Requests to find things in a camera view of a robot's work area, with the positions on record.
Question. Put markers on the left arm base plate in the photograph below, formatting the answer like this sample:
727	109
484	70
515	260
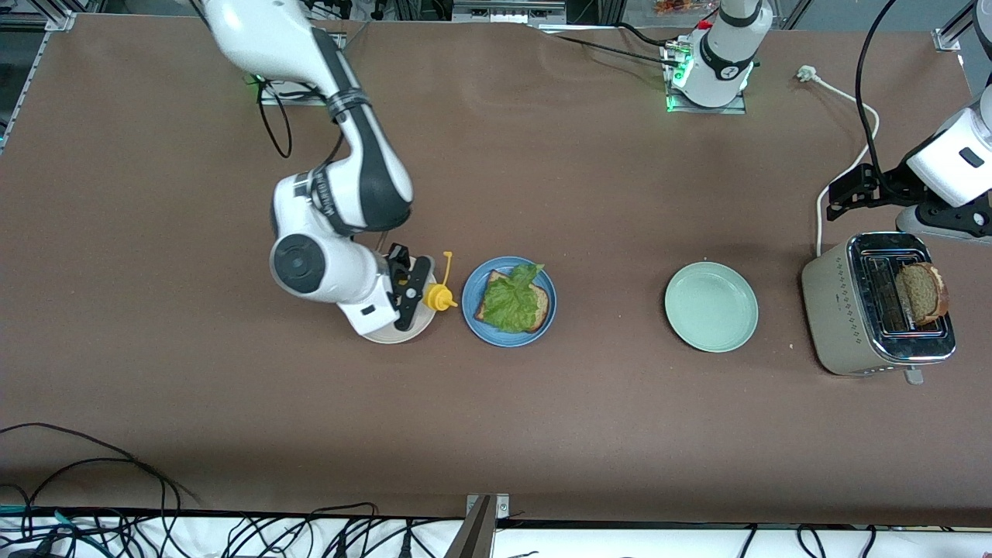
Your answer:
736	108

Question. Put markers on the mint green plate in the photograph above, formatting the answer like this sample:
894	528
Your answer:
711	307

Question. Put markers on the grey metal box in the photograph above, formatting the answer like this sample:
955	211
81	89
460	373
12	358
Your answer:
508	12

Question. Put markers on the aluminium profile with bracket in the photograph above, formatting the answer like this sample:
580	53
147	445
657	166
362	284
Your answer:
477	535

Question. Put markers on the beige chrome toaster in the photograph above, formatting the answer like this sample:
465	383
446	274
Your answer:
833	310

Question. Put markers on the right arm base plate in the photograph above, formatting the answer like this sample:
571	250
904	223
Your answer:
298	99

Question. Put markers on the brown bread slice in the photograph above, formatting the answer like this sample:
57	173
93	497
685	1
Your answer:
922	294
542	306

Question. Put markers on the aluminium table frame rail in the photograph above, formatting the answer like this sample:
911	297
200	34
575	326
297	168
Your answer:
35	74

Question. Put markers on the green lettuce leaf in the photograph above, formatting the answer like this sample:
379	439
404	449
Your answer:
513	302

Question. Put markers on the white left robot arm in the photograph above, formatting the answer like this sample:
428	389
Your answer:
953	163

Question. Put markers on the beige plate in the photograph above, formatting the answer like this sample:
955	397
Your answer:
422	319

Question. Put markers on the orange snack packet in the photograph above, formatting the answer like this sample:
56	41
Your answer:
674	6

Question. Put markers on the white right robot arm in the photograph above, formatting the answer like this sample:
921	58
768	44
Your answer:
256	31

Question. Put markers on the yellow mustard squeeze bottle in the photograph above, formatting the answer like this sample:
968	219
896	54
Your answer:
439	297

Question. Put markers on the small metal corner bracket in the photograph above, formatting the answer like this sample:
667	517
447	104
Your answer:
947	39

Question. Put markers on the blue plate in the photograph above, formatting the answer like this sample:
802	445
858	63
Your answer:
508	339

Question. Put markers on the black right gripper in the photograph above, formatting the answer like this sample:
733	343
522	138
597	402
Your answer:
397	267

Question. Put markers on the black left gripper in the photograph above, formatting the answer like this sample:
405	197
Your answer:
883	184

